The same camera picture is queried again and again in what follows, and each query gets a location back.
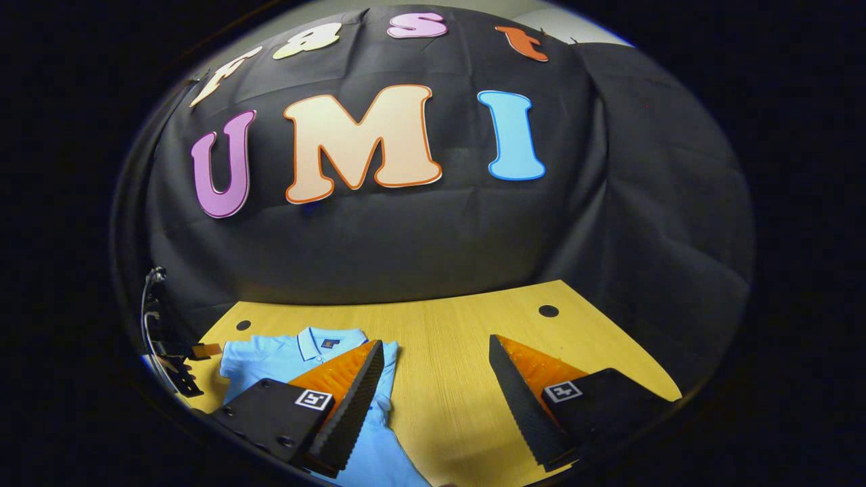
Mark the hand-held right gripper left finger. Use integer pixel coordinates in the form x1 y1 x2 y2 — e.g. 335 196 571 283
210 340 386 478

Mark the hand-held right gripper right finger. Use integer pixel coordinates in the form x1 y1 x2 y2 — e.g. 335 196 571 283
488 333 681 473

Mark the light blue polo T-shirt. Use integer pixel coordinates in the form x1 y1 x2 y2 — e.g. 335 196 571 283
220 327 434 487

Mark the black backdrop cloth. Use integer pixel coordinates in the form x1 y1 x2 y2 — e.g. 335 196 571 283
139 5 755 400

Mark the grey cable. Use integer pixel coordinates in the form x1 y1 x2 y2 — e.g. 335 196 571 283
140 266 168 379

